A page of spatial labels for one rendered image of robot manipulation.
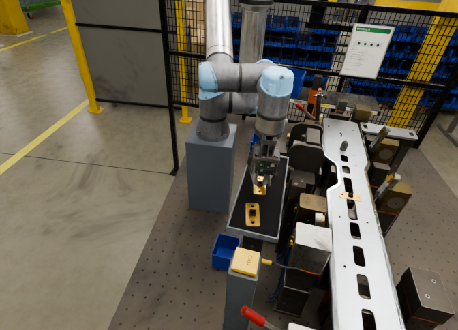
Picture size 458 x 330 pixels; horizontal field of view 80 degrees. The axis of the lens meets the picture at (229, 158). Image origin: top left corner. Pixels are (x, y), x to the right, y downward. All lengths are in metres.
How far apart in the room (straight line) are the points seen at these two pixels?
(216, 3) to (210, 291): 0.99
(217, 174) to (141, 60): 2.43
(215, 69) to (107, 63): 3.00
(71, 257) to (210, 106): 1.59
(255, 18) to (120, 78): 2.80
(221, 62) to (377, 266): 0.76
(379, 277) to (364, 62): 1.37
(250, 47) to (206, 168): 0.53
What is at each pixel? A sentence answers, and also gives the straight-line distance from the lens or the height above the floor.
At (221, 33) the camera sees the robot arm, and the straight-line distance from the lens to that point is 0.80.
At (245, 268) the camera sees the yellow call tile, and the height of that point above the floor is 1.16.
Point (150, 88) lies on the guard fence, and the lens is 3.54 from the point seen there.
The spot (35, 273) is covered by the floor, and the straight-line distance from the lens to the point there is 2.32.
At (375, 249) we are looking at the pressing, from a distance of 1.04.
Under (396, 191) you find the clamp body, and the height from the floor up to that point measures 1.04.
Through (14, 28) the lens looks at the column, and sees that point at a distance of 8.31.
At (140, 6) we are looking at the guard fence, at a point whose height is 1.27.
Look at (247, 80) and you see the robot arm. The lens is 0.72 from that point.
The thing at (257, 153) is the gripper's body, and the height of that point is 1.32.
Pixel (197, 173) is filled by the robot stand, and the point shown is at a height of 0.94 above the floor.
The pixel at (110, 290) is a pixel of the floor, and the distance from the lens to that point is 2.06.
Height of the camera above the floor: 1.74
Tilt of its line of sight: 37 degrees down
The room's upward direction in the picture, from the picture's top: 3 degrees clockwise
